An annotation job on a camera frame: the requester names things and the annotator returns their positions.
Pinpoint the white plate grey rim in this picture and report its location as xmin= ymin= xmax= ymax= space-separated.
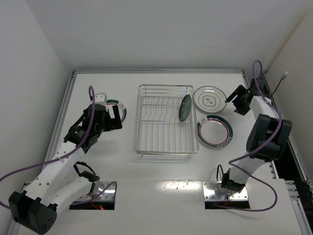
xmin=194 ymin=86 xmax=227 ymax=113

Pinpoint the blue floral green plate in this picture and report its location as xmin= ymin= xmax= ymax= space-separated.
xmin=179 ymin=94 xmax=192 ymax=122

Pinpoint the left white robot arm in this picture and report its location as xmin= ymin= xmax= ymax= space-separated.
xmin=8 ymin=102 xmax=122 ymax=235

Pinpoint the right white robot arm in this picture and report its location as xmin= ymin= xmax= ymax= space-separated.
xmin=221 ymin=78 xmax=292 ymax=193

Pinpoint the left green red rimmed plate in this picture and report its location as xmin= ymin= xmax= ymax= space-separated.
xmin=107 ymin=99 xmax=127 ymax=123

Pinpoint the green red rimmed plate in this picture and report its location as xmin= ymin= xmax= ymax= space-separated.
xmin=107 ymin=99 xmax=127 ymax=123
xmin=197 ymin=115 xmax=233 ymax=149

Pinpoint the right green red rimmed plate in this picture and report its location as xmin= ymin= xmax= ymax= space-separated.
xmin=197 ymin=115 xmax=233 ymax=149

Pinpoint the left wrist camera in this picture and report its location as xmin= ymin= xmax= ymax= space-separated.
xmin=95 ymin=93 xmax=107 ymax=106

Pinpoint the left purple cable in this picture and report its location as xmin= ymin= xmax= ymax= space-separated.
xmin=0 ymin=85 xmax=118 ymax=209

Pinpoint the black wall cable white plug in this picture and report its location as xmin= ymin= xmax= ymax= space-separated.
xmin=270 ymin=71 xmax=289 ymax=97

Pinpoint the metal wire dish rack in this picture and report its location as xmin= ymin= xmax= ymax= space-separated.
xmin=134 ymin=84 xmax=199 ymax=158

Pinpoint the aluminium table frame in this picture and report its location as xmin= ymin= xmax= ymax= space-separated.
xmin=46 ymin=70 xmax=305 ymax=235

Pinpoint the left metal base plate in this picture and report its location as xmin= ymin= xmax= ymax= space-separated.
xmin=72 ymin=181 xmax=117 ymax=206

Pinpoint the metal base plate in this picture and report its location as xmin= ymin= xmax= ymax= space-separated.
xmin=202 ymin=181 xmax=248 ymax=202
xmin=72 ymin=181 xmax=117 ymax=206

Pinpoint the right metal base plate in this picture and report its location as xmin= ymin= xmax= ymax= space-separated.
xmin=202 ymin=181 xmax=248 ymax=202

